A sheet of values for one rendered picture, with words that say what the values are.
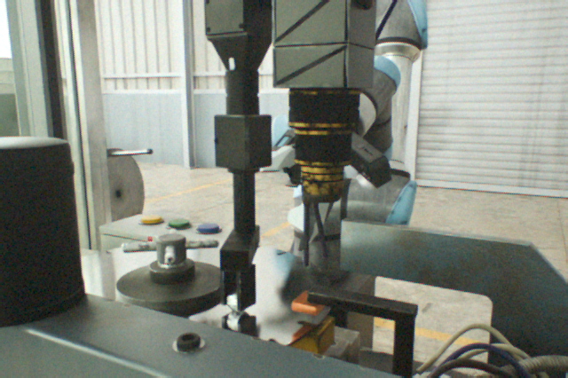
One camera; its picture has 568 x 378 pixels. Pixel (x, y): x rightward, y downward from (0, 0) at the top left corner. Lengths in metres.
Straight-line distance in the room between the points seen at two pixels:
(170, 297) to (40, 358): 0.24
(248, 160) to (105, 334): 0.25
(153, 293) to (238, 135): 0.17
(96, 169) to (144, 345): 0.82
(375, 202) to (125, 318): 0.82
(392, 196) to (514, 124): 5.29
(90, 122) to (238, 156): 0.60
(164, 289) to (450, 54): 5.99
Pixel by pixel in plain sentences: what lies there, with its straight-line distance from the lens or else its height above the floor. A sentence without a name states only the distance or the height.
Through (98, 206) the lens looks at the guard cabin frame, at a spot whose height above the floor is 0.93.
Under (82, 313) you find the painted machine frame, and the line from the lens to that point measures 0.25.
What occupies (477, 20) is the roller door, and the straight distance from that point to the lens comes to 6.34.
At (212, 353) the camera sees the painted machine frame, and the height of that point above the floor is 1.05.
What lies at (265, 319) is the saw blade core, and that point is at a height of 0.95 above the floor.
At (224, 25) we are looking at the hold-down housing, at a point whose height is 1.20.
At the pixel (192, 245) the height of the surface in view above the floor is 1.00.
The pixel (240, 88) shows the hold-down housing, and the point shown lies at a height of 1.15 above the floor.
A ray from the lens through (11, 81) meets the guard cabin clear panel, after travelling 0.93.
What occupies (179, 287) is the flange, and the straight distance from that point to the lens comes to 0.48.
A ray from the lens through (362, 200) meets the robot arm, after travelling 1.01.
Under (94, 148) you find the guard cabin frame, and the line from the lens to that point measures 1.01.
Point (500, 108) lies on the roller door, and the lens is 6.25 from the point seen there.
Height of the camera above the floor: 1.14
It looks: 12 degrees down
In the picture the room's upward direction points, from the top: straight up
